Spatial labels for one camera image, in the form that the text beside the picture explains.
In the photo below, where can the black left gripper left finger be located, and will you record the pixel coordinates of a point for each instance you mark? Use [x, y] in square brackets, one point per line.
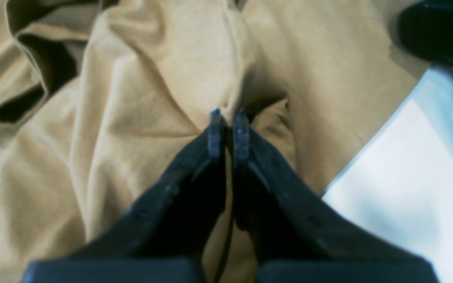
[162, 235]

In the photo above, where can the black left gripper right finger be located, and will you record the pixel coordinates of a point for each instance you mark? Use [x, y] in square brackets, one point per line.
[297, 237]

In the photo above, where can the brown t-shirt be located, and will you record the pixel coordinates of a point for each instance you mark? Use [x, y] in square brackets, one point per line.
[97, 97]

